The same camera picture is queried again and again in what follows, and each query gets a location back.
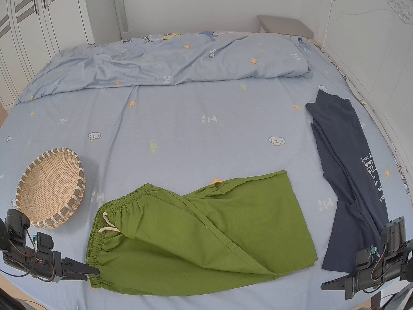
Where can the green shorts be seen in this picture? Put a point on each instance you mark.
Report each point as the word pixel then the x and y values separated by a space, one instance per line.
pixel 200 237

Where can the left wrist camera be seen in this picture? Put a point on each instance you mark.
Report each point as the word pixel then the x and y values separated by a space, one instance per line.
pixel 44 241

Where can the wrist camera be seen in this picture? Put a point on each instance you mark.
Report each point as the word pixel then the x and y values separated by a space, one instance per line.
pixel 44 241
pixel 364 257

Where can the round woven basket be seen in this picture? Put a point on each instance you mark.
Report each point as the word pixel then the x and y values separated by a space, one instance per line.
pixel 48 189

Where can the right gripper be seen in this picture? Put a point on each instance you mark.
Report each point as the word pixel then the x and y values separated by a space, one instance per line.
pixel 363 279

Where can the white wardrobe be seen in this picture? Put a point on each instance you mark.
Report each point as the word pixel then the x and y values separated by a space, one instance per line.
pixel 48 18

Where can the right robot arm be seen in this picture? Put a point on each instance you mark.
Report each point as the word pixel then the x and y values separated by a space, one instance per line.
pixel 393 234

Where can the bed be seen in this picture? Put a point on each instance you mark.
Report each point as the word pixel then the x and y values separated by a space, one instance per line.
pixel 193 124

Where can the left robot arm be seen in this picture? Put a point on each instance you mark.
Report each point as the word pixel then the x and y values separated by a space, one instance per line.
pixel 16 221

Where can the pale blue quilt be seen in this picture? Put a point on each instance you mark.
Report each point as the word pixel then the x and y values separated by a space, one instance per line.
pixel 161 63

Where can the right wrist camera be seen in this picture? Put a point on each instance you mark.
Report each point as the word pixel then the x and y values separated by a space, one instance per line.
pixel 364 257

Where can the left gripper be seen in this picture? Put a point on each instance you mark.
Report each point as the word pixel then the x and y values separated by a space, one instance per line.
pixel 45 265

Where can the grey bedside table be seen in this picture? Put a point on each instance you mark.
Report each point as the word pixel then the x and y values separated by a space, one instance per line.
pixel 280 24

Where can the dark blue T-shirt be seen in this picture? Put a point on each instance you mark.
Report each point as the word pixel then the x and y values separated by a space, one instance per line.
pixel 342 147

